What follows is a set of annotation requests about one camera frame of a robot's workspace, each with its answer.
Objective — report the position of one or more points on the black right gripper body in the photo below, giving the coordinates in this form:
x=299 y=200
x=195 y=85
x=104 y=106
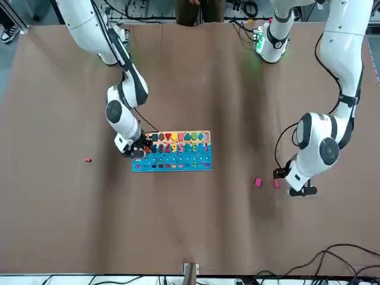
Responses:
x=145 y=141

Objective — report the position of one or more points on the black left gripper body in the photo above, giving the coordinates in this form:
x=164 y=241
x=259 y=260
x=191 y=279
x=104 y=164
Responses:
x=282 y=173

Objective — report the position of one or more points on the orange number ten piece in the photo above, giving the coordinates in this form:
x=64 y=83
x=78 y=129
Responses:
x=147 y=148

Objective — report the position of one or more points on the pink number one piece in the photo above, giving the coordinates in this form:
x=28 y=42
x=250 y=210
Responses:
x=277 y=183

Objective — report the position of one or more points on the blue wooden toy board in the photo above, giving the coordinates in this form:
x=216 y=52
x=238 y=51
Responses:
x=178 y=161

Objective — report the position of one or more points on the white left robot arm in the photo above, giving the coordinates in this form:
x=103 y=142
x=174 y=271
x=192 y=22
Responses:
x=341 y=44

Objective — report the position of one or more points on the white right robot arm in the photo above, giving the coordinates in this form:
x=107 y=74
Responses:
x=86 y=26

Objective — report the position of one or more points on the dark blue square piece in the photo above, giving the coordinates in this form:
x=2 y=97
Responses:
x=155 y=137

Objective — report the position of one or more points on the brown number eight piece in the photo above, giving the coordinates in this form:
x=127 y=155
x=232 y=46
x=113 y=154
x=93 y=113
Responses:
x=161 y=148

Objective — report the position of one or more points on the black right wrist attachment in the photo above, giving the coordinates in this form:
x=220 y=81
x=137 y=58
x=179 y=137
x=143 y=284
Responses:
x=133 y=153

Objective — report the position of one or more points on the black wrist attachment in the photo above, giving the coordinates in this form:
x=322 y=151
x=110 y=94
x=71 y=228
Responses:
x=133 y=153
x=304 y=191

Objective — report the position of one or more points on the red triangle piece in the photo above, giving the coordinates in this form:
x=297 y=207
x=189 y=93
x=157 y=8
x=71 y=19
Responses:
x=168 y=136

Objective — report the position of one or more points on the red number seven piece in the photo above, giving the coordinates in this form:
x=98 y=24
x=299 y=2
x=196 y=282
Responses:
x=167 y=148

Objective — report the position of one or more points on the pink rectangular block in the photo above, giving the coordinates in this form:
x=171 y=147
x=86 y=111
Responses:
x=258 y=181

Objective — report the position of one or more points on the black left wrist attachment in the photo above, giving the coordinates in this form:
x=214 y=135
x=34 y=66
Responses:
x=304 y=191

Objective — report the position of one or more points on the yellow pentagon piece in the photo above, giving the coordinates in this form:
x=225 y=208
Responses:
x=174 y=136

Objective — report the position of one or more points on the yellow number six piece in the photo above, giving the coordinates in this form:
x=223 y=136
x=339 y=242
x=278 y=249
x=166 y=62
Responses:
x=174 y=148

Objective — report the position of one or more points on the pink trapezoid piece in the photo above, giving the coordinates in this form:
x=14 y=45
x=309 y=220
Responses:
x=181 y=136

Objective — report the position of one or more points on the pink number five piece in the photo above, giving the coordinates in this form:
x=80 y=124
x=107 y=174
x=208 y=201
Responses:
x=180 y=148

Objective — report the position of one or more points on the teal number four piece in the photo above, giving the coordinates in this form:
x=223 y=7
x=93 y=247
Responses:
x=187 y=148

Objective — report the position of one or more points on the green circle piece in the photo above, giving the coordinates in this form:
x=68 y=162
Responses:
x=194 y=136

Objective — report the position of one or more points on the green number three piece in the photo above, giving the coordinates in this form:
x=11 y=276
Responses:
x=194 y=147

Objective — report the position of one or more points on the blue diamond piece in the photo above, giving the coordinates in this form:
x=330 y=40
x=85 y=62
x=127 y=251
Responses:
x=200 y=136

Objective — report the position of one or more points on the blue number two piece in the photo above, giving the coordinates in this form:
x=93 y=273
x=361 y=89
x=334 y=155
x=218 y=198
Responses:
x=201 y=147

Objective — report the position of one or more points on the person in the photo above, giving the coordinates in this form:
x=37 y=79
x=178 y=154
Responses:
x=199 y=12

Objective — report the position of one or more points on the person's foot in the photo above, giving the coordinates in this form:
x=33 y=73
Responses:
x=10 y=34

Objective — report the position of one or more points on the aluminium frame post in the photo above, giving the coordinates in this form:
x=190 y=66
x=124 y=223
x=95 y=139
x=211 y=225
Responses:
x=191 y=274

